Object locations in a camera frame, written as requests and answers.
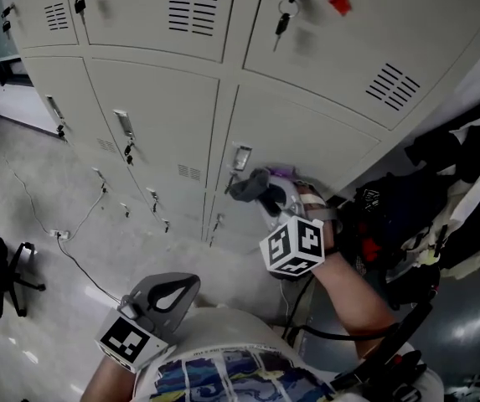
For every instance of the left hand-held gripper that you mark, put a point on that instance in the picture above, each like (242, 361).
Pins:
(164, 321)

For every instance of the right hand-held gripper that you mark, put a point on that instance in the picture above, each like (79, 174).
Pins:
(294, 245)

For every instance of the dark grey wiping cloth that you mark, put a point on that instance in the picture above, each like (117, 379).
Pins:
(252, 184)

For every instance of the grey metal locker door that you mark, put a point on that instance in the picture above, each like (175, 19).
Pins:
(290, 128)

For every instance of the grey metal locker cabinet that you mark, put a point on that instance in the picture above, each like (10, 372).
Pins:
(160, 111)

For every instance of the person's right forearm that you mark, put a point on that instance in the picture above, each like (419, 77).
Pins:
(352, 295)

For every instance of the person's left forearm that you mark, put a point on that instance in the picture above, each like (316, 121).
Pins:
(105, 379)

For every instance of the person's right hand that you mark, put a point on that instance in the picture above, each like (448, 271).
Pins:
(313, 191)

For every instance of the person's printed white shirt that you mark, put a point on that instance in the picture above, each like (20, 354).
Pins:
(231, 333)

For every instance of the red bag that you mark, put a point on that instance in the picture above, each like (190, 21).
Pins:
(371, 243)

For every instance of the navy bag with white print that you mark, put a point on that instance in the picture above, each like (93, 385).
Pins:
(394, 203)

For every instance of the white power strip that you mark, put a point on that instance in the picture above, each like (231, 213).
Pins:
(60, 234)

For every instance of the pale green plush toy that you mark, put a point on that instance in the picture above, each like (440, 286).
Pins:
(430, 258)

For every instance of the red sticker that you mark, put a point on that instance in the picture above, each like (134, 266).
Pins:
(340, 2)

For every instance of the hanging clothes and bags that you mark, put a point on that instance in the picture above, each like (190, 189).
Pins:
(478, 187)

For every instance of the black chest-mounted device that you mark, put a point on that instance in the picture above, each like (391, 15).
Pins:
(405, 371)

